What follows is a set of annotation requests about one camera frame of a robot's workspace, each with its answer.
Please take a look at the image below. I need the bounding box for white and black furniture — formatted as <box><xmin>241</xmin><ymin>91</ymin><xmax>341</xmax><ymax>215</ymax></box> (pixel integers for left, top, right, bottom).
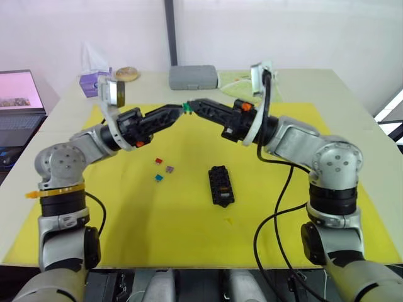
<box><xmin>373</xmin><ymin>93</ymin><xmax>403</xmax><ymax>142</ymax></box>

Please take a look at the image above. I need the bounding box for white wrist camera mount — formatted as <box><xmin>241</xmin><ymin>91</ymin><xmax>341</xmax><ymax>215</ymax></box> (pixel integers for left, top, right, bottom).
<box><xmin>96</xmin><ymin>75</ymin><xmax>141</xmax><ymax>152</ymax></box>
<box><xmin>242</xmin><ymin>61</ymin><xmax>280</xmax><ymax>147</ymax></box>

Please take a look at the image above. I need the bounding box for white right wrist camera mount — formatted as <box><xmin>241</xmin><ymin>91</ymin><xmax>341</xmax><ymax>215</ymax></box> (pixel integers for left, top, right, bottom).
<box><xmin>242</xmin><ymin>61</ymin><xmax>280</xmax><ymax>147</ymax></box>

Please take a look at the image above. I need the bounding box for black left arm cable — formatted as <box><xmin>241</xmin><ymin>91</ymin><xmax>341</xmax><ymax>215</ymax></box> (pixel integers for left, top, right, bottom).
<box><xmin>84</xmin><ymin>191</ymin><xmax>107</xmax><ymax>240</ymax></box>

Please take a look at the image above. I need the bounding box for grey plastic case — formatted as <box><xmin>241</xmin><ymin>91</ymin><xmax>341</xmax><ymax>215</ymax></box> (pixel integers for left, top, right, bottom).
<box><xmin>169</xmin><ymin>65</ymin><xmax>220</xmax><ymax>91</ymax></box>

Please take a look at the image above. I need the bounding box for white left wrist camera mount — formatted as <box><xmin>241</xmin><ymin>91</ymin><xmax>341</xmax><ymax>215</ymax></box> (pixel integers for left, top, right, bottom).
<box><xmin>96</xmin><ymin>75</ymin><xmax>141</xmax><ymax>152</ymax></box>

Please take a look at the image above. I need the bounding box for open laptop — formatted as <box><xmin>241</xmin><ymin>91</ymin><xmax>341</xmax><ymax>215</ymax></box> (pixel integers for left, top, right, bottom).
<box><xmin>0</xmin><ymin>69</ymin><xmax>48</xmax><ymax>148</ymax></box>

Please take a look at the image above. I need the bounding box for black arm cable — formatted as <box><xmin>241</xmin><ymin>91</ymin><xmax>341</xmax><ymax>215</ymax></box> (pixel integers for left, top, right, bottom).
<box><xmin>253</xmin><ymin>69</ymin><xmax>319</xmax><ymax>302</ymax></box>
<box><xmin>84</xmin><ymin>191</ymin><xmax>107</xmax><ymax>240</ymax></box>

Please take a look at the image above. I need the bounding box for white tissue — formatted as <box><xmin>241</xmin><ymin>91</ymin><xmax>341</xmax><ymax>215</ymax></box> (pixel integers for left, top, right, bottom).
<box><xmin>80</xmin><ymin>40</ymin><xmax>110</xmax><ymax>76</ymax></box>

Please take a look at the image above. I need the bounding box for yellow table mat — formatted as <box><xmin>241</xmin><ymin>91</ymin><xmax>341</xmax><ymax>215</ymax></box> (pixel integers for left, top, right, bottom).
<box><xmin>0</xmin><ymin>102</ymin><xmax>403</xmax><ymax>268</ymax></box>

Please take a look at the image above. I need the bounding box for black box under table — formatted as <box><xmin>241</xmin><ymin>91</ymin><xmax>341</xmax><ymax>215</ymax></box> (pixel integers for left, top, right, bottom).
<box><xmin>86</xmin><ymin>270</ymin><xmax>135</xmax><ymax>302</ymax></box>

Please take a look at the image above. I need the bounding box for round bread bun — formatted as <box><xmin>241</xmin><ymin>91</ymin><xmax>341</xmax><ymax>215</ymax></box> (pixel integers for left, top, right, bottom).
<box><xmin>115</xmin><ymin>66</ymin><xmax>141</xmax><ymax>82</ymax></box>

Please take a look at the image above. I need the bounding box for black vertical pole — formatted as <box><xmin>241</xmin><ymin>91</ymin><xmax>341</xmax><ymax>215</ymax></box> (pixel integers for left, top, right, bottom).
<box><xmin>163</xmin><ymin>0</ymin><xmax>179</xmax><ymax>67</ymax></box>

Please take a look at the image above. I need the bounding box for pale green cloth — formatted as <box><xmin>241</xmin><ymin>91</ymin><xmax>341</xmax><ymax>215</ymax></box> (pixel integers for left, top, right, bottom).
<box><xmin>217</xmin><ymin>69</ymin><xmax>284</xmax><ymax>103</ymax></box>

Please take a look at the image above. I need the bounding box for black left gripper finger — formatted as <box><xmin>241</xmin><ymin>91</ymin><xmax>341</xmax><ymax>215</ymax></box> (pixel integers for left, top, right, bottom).
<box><xmin>142</xmin><ymin>103</ymin><xmax>185</xmax><ymax>126</ymax></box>
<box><xmin>145</xmin><ymin>109</ymin><xmax>185</xmax><ymax>137</ymax></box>

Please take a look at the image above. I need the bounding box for black fuse box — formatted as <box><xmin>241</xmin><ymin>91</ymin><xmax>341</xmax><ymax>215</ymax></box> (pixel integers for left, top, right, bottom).
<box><xmin>207</xmin><ymin>165</ymin><xmax>237</xmax><ymax>208</ymax></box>

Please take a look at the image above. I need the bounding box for purple tissue box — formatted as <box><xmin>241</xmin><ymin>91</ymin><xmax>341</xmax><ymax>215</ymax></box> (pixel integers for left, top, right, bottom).
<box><xmin>78</xmin><ymin>70</ymin><xmax>113</xmax><ymax>99</ymax></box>

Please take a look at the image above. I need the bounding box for grey rounded shape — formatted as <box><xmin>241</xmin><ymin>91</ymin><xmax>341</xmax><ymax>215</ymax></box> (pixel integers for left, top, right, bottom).
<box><xmin>226</xmin><ymin>270</ymin><xmax>264</xmax><ymax>302</ymax></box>
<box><xmin>147</xmin><ymin>270</ymin><xmax>177</xmax><ymax>302</ymax></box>

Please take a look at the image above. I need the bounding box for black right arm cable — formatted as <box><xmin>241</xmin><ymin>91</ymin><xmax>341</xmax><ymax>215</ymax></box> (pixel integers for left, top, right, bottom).
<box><xmin>253</xmin><ymin>69</ymin><xmax>319</xmax><ymax>302</ymax></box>

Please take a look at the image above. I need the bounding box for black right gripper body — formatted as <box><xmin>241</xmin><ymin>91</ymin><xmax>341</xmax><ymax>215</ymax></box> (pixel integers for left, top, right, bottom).
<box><xmin>221</xmin><ymin>99</ymin><xmax>257</xmax><ymax>143</ymax></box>

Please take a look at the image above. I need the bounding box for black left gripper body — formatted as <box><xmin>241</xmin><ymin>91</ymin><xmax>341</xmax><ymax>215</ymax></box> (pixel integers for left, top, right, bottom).
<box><xmin>116</xmin><ymin>107</ymin><xmax>155</xmax><ymax>148</ymax></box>

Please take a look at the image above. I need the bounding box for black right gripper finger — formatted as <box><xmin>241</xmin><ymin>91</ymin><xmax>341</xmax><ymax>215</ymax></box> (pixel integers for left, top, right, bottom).
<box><xmin>190</xmin><ymin>103</ymin><xmax>233</xmax><ymax>128</ymax></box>
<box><xmin>194</xmin><ymin>98</ymin><xmax>236</xmax><ymax>123</ymax></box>

